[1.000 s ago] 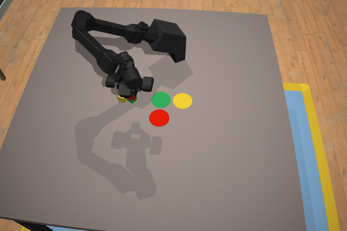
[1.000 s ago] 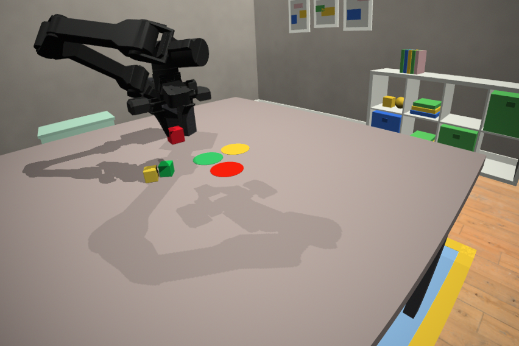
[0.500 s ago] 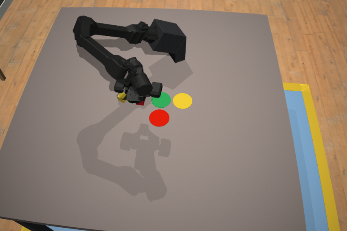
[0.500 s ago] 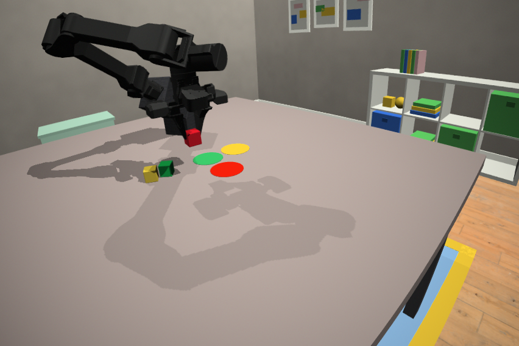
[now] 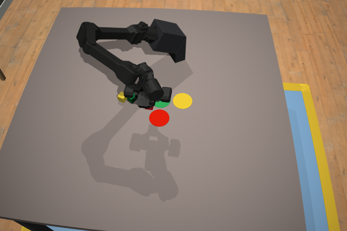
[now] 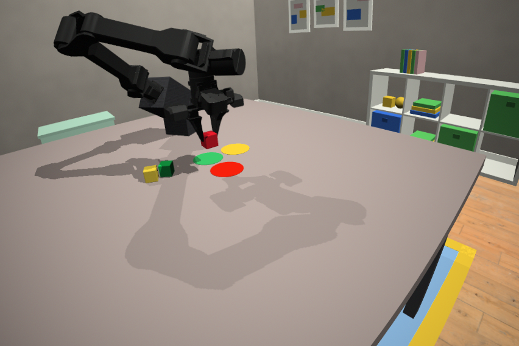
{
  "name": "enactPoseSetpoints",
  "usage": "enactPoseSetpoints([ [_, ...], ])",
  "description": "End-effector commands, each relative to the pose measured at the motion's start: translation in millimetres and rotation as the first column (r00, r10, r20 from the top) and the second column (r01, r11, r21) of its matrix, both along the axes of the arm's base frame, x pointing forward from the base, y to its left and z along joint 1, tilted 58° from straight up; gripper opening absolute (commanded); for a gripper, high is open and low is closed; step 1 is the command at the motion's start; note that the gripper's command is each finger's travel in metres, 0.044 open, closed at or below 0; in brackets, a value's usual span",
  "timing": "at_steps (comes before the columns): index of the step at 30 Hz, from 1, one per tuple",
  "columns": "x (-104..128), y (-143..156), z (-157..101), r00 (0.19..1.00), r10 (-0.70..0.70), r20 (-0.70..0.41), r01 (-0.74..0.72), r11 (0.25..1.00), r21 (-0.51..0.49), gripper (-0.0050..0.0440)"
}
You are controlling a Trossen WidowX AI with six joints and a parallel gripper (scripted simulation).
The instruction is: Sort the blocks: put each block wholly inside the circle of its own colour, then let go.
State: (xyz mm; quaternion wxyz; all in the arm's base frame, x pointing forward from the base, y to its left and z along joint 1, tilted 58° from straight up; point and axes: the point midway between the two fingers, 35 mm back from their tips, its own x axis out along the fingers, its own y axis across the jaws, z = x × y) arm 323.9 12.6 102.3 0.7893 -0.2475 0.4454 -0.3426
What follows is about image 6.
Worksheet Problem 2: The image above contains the green cube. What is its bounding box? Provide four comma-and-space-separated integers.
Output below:
158, 160, 174, 177

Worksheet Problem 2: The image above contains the yellow circle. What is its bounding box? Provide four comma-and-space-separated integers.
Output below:
221, 144, 250, 155

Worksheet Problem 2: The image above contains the red cube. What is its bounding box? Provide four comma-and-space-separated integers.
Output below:
201, 131, 218, 149

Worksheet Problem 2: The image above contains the red circle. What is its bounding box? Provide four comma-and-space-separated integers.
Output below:
210, 162, 244, 177

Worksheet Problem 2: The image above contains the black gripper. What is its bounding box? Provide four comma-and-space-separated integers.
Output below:
164, 75, 244, 142

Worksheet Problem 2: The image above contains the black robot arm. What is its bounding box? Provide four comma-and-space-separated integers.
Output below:
54, 10, 245, 116

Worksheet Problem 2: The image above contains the green circle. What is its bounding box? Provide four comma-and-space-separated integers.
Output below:
193, 152, 223, 165

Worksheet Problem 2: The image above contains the yellow cube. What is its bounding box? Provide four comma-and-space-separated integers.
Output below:
143, 165, 159, 183

